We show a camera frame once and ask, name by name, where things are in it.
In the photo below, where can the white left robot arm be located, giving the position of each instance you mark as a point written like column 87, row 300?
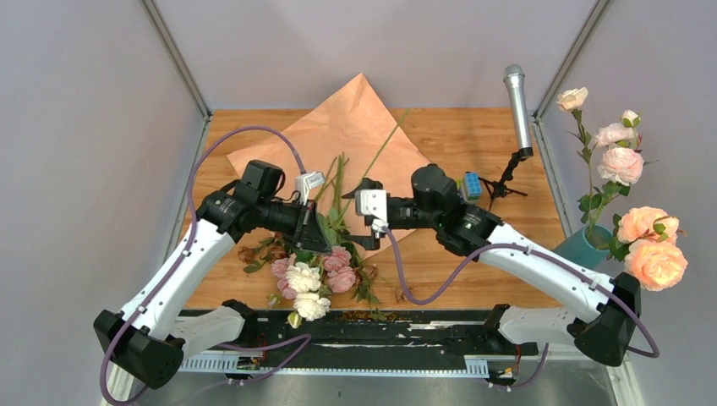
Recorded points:
column 145, row 338

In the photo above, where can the blue toy brick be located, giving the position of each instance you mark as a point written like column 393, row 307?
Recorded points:
column 471, row 188

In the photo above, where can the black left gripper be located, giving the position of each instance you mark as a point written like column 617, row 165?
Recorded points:
column 308, row 228

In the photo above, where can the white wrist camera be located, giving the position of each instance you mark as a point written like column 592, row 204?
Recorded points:
column 305, row 182
column 371, row 205

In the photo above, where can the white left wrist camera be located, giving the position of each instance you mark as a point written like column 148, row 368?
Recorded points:
column 305, row 182

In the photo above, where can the white roses stem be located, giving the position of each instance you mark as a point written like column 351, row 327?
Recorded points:
column 308, row 280

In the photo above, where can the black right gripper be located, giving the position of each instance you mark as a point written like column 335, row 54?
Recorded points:
column 369, row 241

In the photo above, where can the teal ceramic vase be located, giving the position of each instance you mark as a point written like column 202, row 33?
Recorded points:
column 586, row 249

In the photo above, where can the single rose stem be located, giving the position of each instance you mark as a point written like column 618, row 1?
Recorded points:
column 571, row 101

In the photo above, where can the peach roses in vase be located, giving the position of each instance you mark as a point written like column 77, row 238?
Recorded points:
column 644, row 238

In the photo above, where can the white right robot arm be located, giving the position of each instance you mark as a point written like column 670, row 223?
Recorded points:
column 598, row 313

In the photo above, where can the silver microphone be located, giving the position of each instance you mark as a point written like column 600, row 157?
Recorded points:
column 514, row 82

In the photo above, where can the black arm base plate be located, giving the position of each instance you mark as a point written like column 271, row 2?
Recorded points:
column 403, row 339

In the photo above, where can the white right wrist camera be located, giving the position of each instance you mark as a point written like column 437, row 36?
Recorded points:
column 371, row 205

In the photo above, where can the dried brown rose head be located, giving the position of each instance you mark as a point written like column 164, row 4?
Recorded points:
column 400, row 296

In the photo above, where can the white slotted cable duct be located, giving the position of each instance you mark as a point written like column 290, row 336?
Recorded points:
column 232, row 363

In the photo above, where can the brown kraft wrapping paper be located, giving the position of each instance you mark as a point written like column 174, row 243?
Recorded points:
column 353, row 122

